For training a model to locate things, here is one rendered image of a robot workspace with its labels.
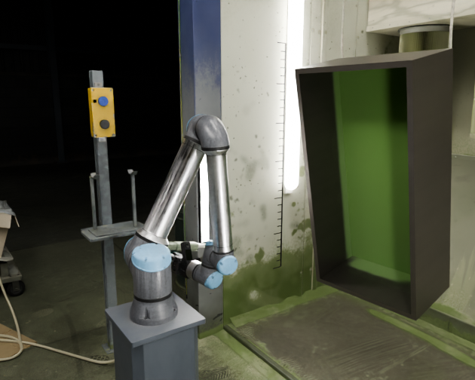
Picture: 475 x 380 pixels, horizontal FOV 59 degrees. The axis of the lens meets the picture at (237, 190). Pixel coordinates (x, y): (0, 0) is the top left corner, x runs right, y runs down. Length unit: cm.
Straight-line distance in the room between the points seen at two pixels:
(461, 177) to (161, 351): 244
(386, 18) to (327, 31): 45
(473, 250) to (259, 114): 163
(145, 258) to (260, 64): 151
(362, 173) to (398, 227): 36
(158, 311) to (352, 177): 138
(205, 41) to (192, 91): 28
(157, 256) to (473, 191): 232
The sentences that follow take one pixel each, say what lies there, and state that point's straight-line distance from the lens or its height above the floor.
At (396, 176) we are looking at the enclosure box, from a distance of 238.
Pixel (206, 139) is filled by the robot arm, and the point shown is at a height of 133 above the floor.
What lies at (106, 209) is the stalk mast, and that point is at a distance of 251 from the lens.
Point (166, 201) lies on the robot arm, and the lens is 179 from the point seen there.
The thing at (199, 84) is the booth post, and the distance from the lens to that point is 245.
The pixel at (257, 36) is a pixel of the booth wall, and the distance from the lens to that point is 270.
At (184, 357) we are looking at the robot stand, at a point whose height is 50.
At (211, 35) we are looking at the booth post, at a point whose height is 184.
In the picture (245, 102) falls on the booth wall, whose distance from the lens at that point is 262.
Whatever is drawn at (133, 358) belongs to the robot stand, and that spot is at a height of 55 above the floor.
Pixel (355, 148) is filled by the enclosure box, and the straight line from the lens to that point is 246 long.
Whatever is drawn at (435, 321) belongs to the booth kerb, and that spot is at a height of 9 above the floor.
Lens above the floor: 148
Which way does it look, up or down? 12 degrees down
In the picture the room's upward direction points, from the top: straight up
